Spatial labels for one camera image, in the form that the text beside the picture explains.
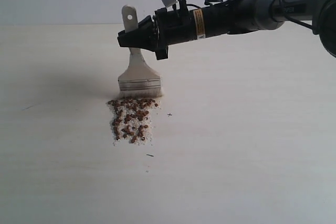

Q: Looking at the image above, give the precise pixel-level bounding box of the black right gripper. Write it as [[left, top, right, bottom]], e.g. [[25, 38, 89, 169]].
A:
[[117, 4, 196, 60]]

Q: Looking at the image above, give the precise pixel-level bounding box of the white paint brush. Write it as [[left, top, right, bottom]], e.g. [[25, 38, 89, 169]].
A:
[[117, 5, 164, 99]]

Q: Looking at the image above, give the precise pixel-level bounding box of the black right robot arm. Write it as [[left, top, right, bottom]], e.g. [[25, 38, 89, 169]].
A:
[[118, 0, 335, 60]]

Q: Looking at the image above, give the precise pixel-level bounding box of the red beans and rice pile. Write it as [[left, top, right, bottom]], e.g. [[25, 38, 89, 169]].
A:
[[106, 97, 160, 145]]

